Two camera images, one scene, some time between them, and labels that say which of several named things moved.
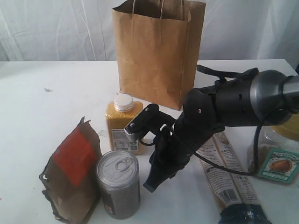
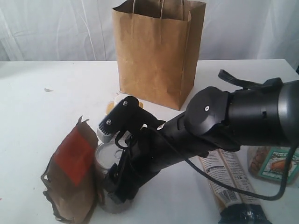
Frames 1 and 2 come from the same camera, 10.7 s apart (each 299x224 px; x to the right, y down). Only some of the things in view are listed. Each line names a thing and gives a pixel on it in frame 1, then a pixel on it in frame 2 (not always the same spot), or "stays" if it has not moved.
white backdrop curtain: [61, 31] stays
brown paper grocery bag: [158, 45] stays
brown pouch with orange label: [71, 175] stays
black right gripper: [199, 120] → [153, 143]
